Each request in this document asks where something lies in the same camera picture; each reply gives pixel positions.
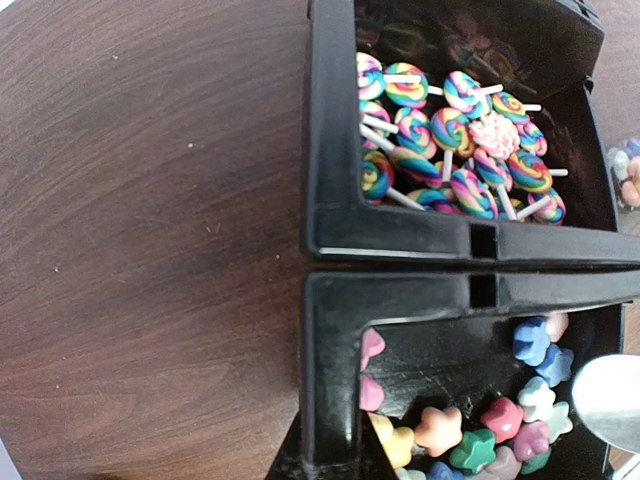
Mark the clear plastic jar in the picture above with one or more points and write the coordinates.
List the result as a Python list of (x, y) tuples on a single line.
[(623, 164)]

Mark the black three-compartment candy bin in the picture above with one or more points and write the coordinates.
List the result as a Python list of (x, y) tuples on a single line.
[(447, 290)]

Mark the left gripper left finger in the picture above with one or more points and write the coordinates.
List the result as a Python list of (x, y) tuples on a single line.
[(292, 460)]

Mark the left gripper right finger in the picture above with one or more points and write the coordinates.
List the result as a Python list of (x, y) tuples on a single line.
[(374, 463)]

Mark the pink white swirl lollipop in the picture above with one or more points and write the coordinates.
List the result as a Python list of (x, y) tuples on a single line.
[(496, 135)]

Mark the metal scoop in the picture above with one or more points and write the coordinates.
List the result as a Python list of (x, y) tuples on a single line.
[(605, 395)]

